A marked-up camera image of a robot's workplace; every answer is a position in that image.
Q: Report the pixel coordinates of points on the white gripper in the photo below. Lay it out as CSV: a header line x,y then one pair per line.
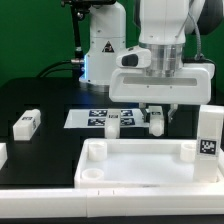
x,y
190,85

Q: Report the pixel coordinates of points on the white desk top tray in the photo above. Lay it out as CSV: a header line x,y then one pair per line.
x,y
137,163

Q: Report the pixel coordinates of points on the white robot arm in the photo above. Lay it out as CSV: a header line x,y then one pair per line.
x,y
154,71

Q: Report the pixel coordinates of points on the white marker sheet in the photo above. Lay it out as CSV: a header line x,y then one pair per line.
x,y
95,118

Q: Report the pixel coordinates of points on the white left barrier block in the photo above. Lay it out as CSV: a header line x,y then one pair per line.
x,y
3,154

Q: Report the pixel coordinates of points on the white front barrier rail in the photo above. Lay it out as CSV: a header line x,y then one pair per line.
x,y
51,203

